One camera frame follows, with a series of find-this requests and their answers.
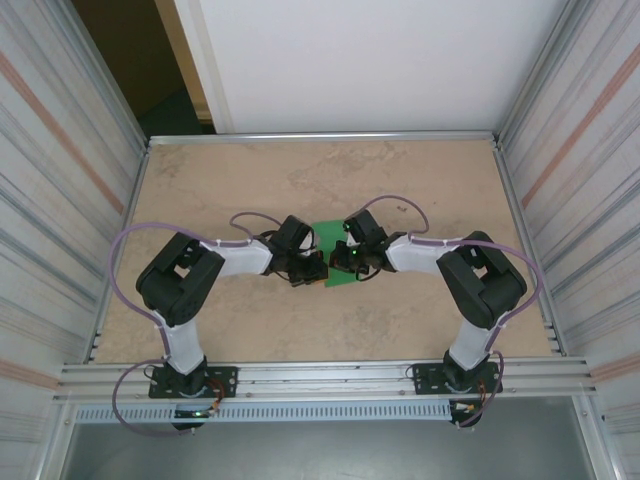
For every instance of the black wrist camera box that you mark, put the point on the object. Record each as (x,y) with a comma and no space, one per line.
(365,227)
(292,232)

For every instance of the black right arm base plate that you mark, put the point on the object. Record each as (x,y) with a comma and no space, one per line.
(427,380)

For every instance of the aluminium side frame rail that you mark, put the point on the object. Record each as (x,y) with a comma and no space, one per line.
(530,240)
(120,225)

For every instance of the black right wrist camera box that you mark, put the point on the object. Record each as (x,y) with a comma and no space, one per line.
(365,227)

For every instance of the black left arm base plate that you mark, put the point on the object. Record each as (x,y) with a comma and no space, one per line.
(225,382)

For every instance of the aluminium table edge rail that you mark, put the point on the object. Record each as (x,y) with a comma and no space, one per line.
(325,137)

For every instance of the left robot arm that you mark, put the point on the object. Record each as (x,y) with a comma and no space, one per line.
(175,280)

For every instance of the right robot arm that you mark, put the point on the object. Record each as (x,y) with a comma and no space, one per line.
(485,285)

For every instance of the beige door frame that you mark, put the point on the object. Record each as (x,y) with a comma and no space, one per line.
(192,65)

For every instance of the translucent corrugated side panel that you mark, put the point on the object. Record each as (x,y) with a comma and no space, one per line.
(50,225)
(595,200)

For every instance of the green cloth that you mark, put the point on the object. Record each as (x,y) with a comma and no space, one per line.
(327,232)

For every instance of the wide aluminium mounting rail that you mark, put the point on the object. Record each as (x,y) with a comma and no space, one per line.
(325,372)

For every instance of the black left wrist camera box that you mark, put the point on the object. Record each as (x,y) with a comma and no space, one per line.
(292,232)

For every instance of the grey metal shelf sheet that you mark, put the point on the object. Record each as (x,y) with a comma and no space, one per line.
(325,452)

